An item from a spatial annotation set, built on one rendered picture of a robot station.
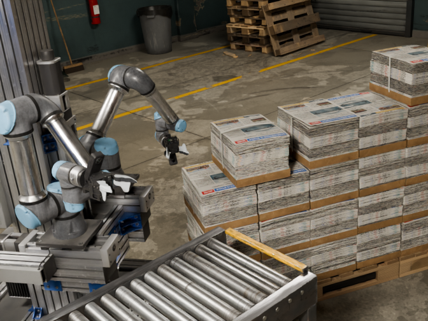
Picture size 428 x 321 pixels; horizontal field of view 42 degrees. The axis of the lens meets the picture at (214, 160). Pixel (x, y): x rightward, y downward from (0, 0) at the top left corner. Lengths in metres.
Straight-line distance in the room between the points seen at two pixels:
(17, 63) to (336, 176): 1.64
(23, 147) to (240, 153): 0.98
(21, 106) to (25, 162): 0.22
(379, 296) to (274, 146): 1.17
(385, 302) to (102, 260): 1.64
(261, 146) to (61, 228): 0.98
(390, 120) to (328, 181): 0.45
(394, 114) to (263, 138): 0.74
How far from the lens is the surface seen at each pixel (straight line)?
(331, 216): 3.05
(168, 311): 2.02
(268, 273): 2.15
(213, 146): 2.93
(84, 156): 2.23
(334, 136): 2.88
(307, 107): 3.05
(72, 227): 2.50
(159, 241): 3.96
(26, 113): 2.24
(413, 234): 3.45
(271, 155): 2.71
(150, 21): 9.64
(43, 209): 2.38
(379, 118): 2.99
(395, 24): 10.12
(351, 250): 3.24
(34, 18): 2.60
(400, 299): 3.39
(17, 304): 3.29
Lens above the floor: 2.03
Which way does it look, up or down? 23 degrees down
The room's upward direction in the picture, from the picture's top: 5 degrees counter-clockwise
